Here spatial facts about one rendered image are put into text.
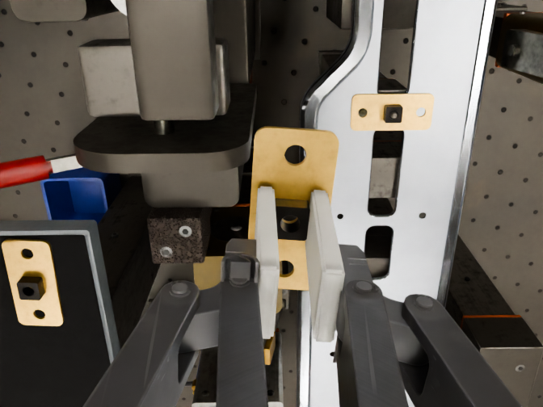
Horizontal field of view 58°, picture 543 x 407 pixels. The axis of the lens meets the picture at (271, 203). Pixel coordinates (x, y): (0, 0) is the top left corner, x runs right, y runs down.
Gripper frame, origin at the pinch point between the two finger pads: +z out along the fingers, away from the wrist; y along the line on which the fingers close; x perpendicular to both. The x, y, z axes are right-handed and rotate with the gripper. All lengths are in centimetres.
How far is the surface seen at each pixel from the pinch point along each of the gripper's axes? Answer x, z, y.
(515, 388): -36, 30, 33
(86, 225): -8.6, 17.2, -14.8
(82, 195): -28, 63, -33
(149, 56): 5.1, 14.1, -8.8
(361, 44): 5.0, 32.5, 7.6
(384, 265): -20.8, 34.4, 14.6
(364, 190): -10.5, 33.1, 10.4
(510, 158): -15, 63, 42
